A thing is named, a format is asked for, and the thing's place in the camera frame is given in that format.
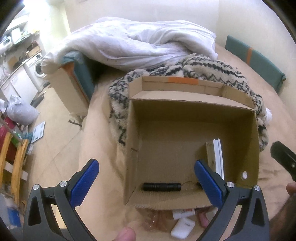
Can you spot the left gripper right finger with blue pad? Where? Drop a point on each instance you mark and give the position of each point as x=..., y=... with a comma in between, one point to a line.
x=252, y=222

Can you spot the right hand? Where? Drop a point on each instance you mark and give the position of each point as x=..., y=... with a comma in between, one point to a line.
x=282, y=225

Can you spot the white pill bottle red label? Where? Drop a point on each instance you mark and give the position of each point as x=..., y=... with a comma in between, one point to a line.
x=182, y=213

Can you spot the white remote control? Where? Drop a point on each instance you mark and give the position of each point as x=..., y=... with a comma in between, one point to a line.
x=215, y=157

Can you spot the zigzag patterned fuzzy blanket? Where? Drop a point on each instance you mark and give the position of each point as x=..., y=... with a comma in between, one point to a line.
x=195, y=66

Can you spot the white duvet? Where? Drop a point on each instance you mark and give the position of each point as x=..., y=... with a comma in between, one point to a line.
x=128, y=45

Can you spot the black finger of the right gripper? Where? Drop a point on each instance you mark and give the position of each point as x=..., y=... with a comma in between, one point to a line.
x=284, y=156

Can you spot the green orange sofa armrest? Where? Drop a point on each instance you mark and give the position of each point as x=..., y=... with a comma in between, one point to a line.
x=74, y=82

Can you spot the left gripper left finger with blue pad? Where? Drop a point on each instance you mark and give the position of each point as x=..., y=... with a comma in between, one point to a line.
x=40, y=222

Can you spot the grey stuffed bag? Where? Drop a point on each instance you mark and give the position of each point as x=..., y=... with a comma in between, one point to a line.
x=20, y=111

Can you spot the yellow wooden chair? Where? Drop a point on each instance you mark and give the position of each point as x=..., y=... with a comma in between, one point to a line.
x=17, y=167

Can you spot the open cardboard box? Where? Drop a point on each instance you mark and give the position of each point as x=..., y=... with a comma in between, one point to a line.
x=170, y=119

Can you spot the left hand thumb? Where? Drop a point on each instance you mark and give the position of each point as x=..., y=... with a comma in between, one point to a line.
x=126, y=234

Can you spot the black cylindrical flashlight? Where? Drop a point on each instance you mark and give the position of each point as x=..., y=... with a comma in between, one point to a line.
x=161, y=187

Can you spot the white earbuds case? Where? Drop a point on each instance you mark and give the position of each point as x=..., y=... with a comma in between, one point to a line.
x=183, y=228

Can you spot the green cushion with orange stripe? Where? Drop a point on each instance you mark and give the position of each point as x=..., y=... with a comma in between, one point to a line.
x=258, y=62

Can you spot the pink toy figure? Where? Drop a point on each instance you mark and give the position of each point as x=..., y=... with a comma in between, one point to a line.
x=203, y=220

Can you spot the white bathroom scale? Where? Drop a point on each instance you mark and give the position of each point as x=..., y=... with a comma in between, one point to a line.
x=38, y=132

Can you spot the white washing machine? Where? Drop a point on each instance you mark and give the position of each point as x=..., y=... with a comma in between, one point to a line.
x=33, y=69

